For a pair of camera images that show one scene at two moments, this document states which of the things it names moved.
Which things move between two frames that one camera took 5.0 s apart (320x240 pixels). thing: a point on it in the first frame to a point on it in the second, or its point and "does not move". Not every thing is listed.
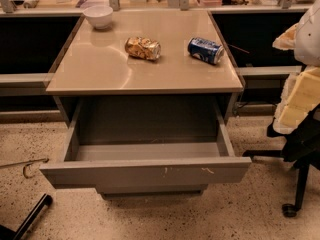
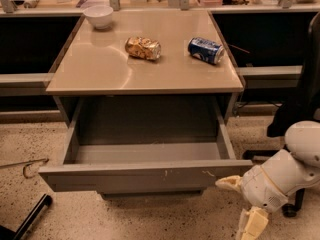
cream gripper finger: (286, 41) to (268, 185)
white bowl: (99, 16) does not move
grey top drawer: (147, 142) does not move
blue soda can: (205, 50) does not move
